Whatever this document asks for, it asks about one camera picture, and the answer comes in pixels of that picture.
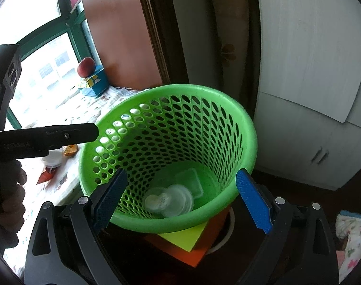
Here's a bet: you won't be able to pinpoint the orange snack piece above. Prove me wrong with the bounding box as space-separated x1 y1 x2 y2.
63 144 79 157

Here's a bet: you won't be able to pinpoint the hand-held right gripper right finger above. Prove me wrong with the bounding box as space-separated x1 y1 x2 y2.
235 169 339 285

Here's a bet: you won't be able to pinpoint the green perforated plastic basket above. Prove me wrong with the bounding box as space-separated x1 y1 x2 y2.
79 84 258 234

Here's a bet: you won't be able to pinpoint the person's left hand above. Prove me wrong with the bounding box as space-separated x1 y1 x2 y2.
0 159 28 248

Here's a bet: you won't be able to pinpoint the orange and yellow paper sheets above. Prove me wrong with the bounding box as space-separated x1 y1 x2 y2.
145 205 230 268

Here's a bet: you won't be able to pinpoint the beige flower print curtain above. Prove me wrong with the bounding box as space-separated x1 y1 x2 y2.
169 0 252 113

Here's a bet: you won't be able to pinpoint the small white round lid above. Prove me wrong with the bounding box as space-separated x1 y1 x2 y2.
144 195 167 215

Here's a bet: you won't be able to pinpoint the floral printed cloth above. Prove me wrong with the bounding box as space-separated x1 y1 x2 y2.
335 210 361 285

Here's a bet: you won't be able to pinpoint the yellow-green paper sheet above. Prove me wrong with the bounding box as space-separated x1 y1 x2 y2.
158 221 209 251

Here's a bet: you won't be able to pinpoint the white red packaging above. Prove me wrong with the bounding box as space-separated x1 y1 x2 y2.
41 148 64 169

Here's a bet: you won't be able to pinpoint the dark round stool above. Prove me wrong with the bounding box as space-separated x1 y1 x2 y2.
209 208 237 254

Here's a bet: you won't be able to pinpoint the blue tissue box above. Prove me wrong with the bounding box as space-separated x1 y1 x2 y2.
78 65 107 97

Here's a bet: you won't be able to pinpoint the green window frame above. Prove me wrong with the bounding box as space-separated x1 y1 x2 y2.
4 0 101 131

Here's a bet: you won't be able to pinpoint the printed blanket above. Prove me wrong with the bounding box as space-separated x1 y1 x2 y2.
2 86 153 272

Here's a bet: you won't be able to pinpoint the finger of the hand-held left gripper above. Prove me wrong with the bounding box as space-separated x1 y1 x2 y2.
4 123 98 158

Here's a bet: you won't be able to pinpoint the white board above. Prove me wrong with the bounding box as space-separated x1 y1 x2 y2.
259 0 361 124

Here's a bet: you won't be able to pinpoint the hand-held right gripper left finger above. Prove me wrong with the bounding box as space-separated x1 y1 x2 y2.
24 168 130 285

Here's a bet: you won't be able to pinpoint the red apple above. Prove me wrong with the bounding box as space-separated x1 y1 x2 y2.
77 57 96 79

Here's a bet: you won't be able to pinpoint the clear square plastic container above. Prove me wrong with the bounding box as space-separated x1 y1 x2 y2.
176 168 205 199

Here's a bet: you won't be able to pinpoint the brown wooden panel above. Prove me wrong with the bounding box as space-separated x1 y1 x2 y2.
78 0 163 88

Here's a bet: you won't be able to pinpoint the clear round plastic lid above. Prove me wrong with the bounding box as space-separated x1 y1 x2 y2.
160 184 195 218

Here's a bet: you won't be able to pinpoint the white cabinet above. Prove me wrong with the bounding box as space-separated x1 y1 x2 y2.
253 0 361 190

